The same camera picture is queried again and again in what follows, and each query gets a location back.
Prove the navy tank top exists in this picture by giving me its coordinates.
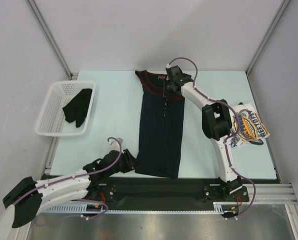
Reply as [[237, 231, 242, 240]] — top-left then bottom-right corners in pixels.
[[135, 70, 185, 179]]

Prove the white tank top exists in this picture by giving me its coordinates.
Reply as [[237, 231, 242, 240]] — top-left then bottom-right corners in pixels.
[[229, 102, 270, 148]]

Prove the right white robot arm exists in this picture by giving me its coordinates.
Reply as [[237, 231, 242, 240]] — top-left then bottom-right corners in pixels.
[[163, 64, 242, 201]]

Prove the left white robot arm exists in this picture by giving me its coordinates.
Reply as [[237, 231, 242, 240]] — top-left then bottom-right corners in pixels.
[[2, 149, 141, 229]]

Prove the black garment in basket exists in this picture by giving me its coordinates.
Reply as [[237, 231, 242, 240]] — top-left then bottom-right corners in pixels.
[[62, 88, 93, 128]]

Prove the white plastic basket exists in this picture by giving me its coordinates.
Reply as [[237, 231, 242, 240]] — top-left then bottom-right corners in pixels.
[[34, 80, 97, 137]]

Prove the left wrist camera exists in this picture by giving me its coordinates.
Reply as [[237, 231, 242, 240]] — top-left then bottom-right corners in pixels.
[[107, 137, 124, 152]]

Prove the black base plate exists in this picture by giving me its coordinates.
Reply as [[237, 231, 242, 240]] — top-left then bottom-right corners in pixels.
[[84, 177, 250, 212]]

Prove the left cable duct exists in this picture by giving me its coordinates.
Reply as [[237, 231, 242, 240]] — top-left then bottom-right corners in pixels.
[[43, 202, 106, 214]]

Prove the cable duct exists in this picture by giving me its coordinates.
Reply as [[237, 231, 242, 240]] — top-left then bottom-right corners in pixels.
[[213, 202, 239, 214], [43, 202, 106, 214]]

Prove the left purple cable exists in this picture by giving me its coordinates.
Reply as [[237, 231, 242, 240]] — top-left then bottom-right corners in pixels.
[[12, 136, 122, 218]]

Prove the right cable duct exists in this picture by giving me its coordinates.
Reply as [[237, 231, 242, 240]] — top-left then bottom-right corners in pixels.
[[213, 202, 239, 214]]

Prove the right aluminium frame post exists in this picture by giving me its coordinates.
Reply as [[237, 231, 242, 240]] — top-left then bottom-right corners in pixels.
[[245, 0, 293, 77]]

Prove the aluminium frame post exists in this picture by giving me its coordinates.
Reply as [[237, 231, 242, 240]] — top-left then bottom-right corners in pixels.
[[245, 0, 293, 77], [25, 0, 73, 80]]

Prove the left aluminium frame post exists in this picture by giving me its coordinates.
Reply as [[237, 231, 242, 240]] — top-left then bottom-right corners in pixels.
[[25, 0, 73, 80]]

